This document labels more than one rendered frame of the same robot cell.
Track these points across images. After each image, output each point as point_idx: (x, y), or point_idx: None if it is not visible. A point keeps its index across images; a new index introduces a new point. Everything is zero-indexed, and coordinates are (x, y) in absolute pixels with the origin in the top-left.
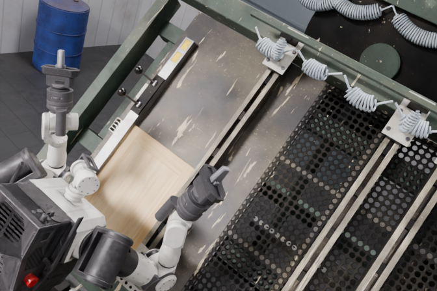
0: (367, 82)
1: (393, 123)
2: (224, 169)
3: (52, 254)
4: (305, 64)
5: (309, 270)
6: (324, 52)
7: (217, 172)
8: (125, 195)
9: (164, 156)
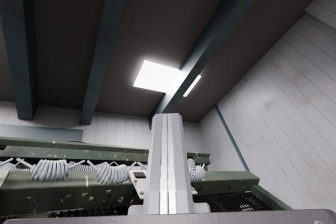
0: (96, 178)
1: (140, 189)
2: (178, 113)
3: None
4: (40, 163)
5: None
6: (61, 143)
7: (164, 142)
8: None
9: None
